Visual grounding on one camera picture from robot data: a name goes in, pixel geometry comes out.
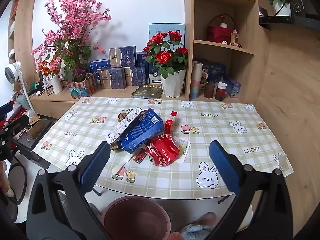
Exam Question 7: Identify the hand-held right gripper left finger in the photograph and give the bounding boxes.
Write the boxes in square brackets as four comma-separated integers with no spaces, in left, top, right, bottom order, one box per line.
[26,141,111,240]

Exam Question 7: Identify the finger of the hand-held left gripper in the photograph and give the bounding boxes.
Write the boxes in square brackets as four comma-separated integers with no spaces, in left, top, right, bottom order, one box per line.
[0,115,30,140]

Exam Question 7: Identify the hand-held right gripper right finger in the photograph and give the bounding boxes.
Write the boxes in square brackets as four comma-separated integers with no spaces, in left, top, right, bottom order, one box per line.
[207,140,293,240]

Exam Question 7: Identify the white plastic spork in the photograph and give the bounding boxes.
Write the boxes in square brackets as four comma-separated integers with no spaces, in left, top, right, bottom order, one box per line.
[112,154,137,176]

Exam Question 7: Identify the colourful printed white wrapper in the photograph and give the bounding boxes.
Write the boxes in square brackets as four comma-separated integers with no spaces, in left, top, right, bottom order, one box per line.
[174,137,191,161]

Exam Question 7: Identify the long white printed package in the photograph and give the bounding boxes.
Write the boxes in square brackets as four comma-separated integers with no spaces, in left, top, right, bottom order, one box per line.
[106,107,142,143]

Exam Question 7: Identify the blue cardboard box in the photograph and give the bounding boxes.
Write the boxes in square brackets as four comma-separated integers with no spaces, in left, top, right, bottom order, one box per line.
[120,108,165,154]

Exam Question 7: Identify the red foil pouch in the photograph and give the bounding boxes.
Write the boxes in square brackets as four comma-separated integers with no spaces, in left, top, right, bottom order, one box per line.
[146,134,181,167]

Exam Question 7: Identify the brown plastic bin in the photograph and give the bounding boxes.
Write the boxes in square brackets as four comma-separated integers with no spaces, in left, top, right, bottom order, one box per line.
[103,196,173,240]

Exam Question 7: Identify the red cigarette box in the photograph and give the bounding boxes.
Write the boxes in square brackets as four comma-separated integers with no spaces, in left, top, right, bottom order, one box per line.
[164,111,178,133]

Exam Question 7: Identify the person's left hand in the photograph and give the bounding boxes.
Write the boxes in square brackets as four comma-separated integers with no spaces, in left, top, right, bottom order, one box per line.
[0,160,13,198]

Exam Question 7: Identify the black crate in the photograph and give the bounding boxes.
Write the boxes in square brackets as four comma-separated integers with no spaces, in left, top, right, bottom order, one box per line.
[12,118,55,171]

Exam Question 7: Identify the black round stool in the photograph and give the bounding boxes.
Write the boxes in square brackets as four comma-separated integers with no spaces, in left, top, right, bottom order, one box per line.
[7,162,28,206]

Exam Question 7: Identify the checked bunny tablecloth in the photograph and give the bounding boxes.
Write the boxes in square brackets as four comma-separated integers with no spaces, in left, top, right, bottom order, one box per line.
[32,96,294,201]

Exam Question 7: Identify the row of small bottles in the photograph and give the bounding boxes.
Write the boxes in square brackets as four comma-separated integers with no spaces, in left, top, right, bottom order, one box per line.
[37,76,54,97]

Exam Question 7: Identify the white desk fan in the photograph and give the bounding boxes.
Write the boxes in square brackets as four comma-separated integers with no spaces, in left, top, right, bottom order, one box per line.
[4,61,36,114]

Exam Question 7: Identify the white vase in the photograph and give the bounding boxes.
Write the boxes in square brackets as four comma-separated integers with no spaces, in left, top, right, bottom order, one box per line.
[51,74,63,94]

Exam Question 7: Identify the person's right leg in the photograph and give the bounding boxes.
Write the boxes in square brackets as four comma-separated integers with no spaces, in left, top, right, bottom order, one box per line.
[172,212,217,240]

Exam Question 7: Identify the orange artificial flowers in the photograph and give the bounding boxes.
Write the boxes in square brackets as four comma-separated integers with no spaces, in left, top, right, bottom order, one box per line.
[36,56,62,77]

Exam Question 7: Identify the red cup white rim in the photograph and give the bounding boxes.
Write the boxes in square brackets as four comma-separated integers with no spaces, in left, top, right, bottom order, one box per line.
[215,82,228,101]

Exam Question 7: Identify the brown cup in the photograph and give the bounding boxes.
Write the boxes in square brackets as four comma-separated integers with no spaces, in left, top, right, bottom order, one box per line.
[203,82,216,99]

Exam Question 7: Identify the small blue box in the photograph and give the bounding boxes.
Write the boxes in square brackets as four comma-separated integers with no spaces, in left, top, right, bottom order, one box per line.
[226,79,241,98]

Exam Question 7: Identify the striped scalloped planter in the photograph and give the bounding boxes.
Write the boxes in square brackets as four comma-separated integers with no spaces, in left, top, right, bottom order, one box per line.
[67,73,98,99]

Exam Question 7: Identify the stack of pastel cups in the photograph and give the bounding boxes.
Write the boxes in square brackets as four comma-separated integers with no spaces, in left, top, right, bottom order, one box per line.
[189,61,203,100]

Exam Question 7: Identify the gold and blue gift box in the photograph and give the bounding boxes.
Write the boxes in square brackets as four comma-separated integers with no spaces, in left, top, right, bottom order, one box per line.
[98,67,127,90]
[124,66,146,87]
[109,46,137,68]

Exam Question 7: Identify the gold leaf-shaped tray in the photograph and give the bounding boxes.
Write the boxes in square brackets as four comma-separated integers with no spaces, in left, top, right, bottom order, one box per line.
[131,84,164,98]

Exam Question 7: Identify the dark blue printed gift box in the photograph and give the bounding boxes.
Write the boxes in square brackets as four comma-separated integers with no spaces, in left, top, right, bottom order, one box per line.
[200,59,227,83]

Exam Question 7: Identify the white faceted flower pot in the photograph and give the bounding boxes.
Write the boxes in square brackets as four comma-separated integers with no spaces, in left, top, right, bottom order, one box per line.
[159,69,187,98]

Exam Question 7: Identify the flat blue box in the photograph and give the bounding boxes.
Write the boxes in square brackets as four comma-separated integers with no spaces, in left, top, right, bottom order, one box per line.
[88,59,111,72]

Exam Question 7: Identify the dark blue box white emblem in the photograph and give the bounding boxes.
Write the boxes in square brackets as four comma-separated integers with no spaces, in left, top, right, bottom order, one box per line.
[149,62,163,85]

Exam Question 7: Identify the blue box with red label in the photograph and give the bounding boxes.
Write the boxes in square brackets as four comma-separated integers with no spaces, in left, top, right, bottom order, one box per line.
[136,51,150,67]

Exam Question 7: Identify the pink blossom artificial tree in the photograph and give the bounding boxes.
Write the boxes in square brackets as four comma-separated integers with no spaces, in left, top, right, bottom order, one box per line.
[31,0,112,80]

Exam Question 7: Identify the red rose plant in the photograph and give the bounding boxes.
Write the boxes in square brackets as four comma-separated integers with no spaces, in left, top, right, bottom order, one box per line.
[143,30,189,80]

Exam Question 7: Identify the red basket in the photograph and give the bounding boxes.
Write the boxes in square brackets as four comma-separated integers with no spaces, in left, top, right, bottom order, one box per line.
[207,14,237,45]

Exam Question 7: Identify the tall light blue box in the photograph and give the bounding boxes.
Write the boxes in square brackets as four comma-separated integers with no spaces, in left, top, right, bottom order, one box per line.
[149,23,185,53]

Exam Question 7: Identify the wooden shelf unit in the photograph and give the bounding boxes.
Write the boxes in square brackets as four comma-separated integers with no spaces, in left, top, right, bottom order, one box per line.
[184,0,266,103]

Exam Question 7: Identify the black shelf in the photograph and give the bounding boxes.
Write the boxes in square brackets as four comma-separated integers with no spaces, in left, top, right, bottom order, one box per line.
[259,14,320,33]

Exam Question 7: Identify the wooden wall shelf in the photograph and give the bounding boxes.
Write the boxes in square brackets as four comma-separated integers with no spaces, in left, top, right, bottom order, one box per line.
[7,0,48,63]

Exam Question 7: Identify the black frame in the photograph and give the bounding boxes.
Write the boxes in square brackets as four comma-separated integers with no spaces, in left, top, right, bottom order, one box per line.
[288,0,306,17]

